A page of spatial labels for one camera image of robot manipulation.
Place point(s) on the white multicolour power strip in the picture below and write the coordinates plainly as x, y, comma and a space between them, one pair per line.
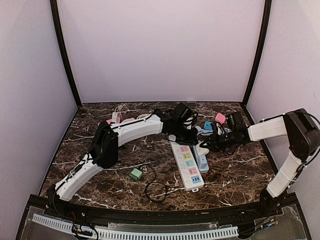
187, 166

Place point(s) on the blue plug adapter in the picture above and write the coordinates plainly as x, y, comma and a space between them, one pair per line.
208, 126

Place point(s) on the black frame post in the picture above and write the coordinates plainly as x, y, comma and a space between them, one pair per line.
63, 52
258, 52

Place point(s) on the grey-blue charger block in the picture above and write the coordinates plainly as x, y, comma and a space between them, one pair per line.
202, 161

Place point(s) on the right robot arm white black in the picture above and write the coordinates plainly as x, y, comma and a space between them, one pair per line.
243, 169

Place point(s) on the white slotted cable duct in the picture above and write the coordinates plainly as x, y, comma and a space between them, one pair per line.
121, 231

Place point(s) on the pink round power socket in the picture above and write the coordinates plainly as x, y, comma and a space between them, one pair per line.
128, 120

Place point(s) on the grey-blue power strip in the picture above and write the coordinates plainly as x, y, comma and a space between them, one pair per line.
202, 132

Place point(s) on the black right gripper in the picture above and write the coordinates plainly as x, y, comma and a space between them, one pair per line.
213, 144

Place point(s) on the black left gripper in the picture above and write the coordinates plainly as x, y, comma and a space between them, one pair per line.
192, 139

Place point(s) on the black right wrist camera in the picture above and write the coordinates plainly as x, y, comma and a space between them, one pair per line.
236, 122

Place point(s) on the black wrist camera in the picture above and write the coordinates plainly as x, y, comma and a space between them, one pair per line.
236, 122
184, 115

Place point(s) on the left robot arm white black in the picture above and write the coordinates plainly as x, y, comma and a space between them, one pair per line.
103, 152

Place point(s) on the green plug adapter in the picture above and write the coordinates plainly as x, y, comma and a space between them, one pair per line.
135, 174

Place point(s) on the black right frame post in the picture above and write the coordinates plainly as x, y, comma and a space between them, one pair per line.
258, 52

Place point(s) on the white cube charger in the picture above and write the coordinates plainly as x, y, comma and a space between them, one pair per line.
202, 151

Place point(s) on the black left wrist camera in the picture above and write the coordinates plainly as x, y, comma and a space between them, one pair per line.
184, 115

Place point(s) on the black left frame post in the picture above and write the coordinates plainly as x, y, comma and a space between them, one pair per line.
63, 52

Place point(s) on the black front table rail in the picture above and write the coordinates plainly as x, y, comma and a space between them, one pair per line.
240, 214

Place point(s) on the pink plug adapter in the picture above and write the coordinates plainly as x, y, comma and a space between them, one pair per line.
220, 118

